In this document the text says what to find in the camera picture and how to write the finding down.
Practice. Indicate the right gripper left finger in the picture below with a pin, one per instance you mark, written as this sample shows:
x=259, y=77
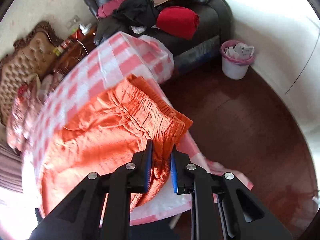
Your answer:
x=99, y=206

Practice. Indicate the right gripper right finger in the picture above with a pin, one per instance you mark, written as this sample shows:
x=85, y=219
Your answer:
x=222, y=207

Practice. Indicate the orange pants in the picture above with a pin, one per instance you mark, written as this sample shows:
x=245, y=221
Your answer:
x=106, y=133

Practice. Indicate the pink curtain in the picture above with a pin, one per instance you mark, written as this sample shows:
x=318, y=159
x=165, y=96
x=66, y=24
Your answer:
x=10, y=169

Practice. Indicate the folded floral quilt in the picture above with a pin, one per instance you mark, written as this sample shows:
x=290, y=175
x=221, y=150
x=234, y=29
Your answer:
x=30, y=98

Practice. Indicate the pink lined waste bin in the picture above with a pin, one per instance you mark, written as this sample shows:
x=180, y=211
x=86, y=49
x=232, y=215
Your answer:
x=236, y=58

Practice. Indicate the dark wooden nightstand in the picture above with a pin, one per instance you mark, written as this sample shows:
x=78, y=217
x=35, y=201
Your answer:
x=81, y=46

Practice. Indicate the yellow jar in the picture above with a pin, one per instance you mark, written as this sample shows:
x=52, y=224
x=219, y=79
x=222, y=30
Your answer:
x=58, y=51

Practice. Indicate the tufted beige wooden headboard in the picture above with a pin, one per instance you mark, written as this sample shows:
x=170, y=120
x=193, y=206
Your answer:
x=32, y=54

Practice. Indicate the red folded cloth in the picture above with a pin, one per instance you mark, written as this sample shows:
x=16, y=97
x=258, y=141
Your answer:
x=179, y=22

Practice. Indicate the maroon cushion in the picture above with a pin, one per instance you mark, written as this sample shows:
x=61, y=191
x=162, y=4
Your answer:
x=107, y=8

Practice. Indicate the black garment on armchair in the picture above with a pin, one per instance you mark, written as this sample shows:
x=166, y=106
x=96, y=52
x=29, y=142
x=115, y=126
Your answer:
x=137, y=13

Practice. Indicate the wall power socket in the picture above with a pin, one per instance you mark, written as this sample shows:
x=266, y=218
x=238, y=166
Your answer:
x=72, y=22

